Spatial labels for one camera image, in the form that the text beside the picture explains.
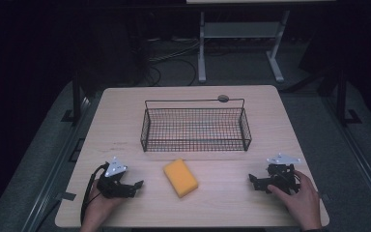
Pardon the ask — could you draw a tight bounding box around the grey metal table frame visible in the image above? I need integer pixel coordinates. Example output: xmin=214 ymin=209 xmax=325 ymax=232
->
xmin=197 ymin=10 xmax=292 ymax=84

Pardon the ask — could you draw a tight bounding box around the person's left hand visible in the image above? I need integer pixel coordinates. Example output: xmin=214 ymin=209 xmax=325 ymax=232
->
xmin=80 ymin=189 xmax=127 ymax=232

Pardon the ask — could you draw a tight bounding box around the person's right hand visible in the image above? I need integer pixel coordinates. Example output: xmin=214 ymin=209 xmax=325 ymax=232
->
xmin=267 ymin=170 xmax=323 ymax=232

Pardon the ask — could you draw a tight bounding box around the black metal stand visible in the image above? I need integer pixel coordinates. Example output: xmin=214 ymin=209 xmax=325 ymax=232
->
xmin=61 ymin=69 xmax=91 ymax=125
xmin=318 ymin=69 xmax=363 ymax=128

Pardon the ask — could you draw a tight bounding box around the yellow sponge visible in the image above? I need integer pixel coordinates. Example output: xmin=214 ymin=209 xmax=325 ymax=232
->
xmin=162 ymin=158 xmax=199 ymax=198

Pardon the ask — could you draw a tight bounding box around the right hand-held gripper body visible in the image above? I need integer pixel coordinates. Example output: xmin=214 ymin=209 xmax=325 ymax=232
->
xmin=256 ymin=153 xmax=302 ymax=195

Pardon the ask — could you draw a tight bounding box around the bundle of floor cables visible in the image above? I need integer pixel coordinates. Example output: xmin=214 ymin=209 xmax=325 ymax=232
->
xmin=134 ymin=37 xmax=204 ymax=87

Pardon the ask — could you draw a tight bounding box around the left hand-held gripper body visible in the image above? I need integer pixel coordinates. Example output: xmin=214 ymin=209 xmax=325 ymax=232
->
xmin=96 ymin=157 xmax=137 ymax=199

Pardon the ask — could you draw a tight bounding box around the black cable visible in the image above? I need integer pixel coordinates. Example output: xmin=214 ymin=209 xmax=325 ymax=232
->
xmin=79 ymin=162 xmax=110 ymax=225

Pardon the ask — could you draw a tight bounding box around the black wire basket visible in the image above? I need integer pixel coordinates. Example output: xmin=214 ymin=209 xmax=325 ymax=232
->
xmin=139 ymin=98 xmax=253 ymax=153

